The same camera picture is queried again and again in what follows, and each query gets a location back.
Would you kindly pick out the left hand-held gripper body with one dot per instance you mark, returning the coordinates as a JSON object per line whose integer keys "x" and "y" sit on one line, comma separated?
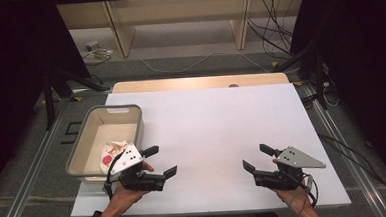
{"x": 127, "y": 160}

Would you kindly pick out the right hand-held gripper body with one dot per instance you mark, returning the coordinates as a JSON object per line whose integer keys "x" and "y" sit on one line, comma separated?
{"x": 294, "y": 160}

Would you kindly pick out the white printed cloth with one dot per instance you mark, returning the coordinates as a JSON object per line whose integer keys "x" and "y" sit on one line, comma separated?
{"x": 111, "y": 153}

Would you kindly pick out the grey-rimmed beige plastic bin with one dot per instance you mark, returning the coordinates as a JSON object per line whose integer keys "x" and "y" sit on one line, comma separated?
{"x": 83, "y": 151}

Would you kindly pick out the person's left hand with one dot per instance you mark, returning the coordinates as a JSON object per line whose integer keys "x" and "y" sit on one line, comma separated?
{"x": 125, "y": 195}

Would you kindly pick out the person's right hand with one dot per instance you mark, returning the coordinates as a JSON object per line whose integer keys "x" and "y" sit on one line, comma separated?
{"x": 294, "y": 198}

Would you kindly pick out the white board table cover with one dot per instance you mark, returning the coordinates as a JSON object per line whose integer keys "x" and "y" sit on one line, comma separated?
{"x": 209, "y": 131}

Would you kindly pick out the light wooden table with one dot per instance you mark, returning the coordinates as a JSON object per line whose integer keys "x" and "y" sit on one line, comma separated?
{"x": 179, "y": 84}

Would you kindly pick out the black metal stand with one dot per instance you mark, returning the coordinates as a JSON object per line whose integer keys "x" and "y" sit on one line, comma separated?
{"x": 50, "y": 102}
{"x": 319, "y": 82}

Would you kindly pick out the dark curtain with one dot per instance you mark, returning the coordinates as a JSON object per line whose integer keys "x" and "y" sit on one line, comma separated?
{"x": 362, "y": 63}
{"x": 12, "y": 81}

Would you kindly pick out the grey power adapter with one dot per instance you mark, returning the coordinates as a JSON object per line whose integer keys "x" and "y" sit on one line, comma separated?
{"x": 92, "y": 46}

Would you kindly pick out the light wooden shelf unit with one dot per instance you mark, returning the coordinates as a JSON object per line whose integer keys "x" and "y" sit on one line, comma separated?
{"x": 123, "y": 32}

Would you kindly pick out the aluminium floor rail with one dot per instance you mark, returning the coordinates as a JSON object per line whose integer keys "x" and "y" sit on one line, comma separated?
{"x": 351, "y": 167}
{"x": 28, "y": 184}

